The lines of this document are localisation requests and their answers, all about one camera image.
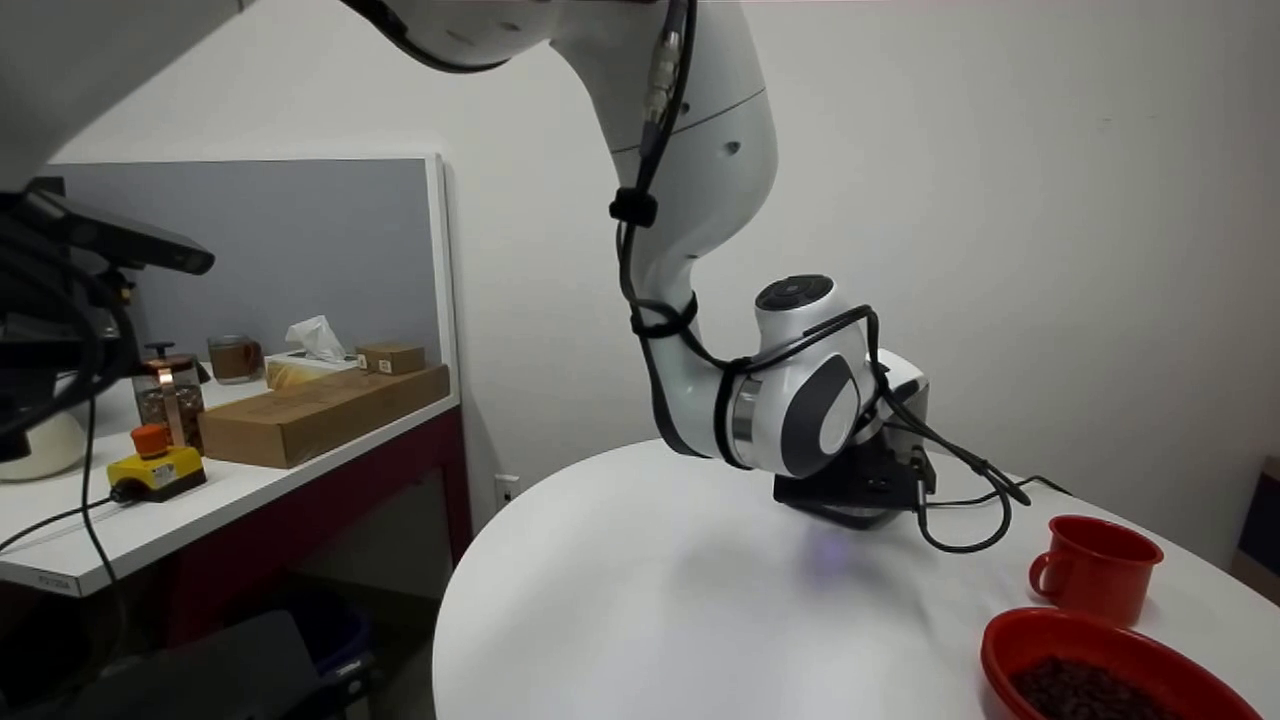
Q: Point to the yellow emergency stop button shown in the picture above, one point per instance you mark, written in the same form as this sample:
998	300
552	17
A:
155	468

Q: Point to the black camera on stand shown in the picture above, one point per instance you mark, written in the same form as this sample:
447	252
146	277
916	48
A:
64	277

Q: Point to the white tissue box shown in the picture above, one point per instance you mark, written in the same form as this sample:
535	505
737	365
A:
308	350

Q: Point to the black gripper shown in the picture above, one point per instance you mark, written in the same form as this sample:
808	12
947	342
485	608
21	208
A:
876	479

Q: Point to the red plastic cup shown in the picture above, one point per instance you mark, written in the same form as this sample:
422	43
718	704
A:
1093	568

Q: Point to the white side desk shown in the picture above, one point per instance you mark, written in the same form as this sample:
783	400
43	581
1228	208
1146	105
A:
240	527

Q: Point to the white round pedestal table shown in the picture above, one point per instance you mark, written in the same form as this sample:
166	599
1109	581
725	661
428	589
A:
649	586

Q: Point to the red bowl with beans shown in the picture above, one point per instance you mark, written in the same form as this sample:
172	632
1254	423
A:
1056	667

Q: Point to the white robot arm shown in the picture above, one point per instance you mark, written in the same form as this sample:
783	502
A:
683	105

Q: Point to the cardboard box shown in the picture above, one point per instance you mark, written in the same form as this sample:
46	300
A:
313	419

